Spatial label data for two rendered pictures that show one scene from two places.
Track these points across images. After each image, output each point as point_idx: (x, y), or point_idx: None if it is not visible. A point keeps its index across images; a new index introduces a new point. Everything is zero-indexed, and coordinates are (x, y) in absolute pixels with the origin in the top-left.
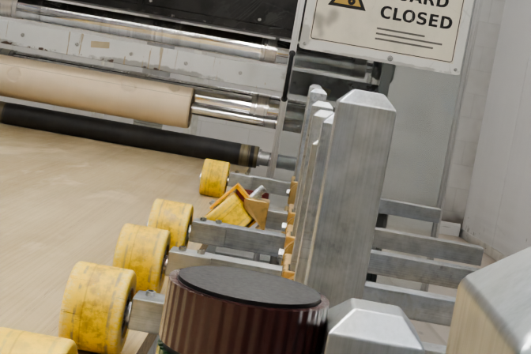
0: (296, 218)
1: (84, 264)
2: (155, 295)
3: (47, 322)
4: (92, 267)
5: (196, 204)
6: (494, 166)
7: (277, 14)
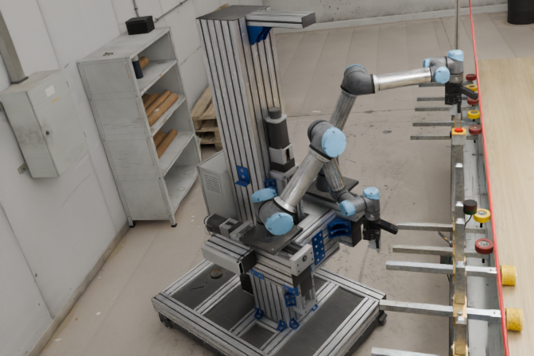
0: None
1: (519, 310)
2: (499, 314)
3: (532, 341)
4: (516, 309)
5: None
6: None
7: None
